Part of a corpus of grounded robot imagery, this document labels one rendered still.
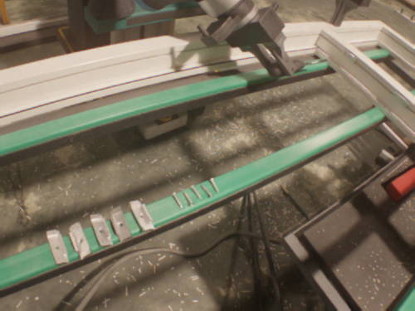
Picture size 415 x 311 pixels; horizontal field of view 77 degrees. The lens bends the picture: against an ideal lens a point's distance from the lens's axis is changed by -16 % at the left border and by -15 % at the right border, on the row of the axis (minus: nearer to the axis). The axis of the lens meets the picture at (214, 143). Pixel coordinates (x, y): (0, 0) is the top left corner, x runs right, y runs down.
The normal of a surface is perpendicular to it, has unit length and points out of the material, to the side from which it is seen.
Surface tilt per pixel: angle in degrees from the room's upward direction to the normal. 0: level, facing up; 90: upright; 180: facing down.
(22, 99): 90
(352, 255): 0
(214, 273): 0
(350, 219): 0
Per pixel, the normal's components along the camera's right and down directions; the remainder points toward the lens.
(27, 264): 0.20, -0.65
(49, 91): 0.53, 0.70
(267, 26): 0.54, 0.15
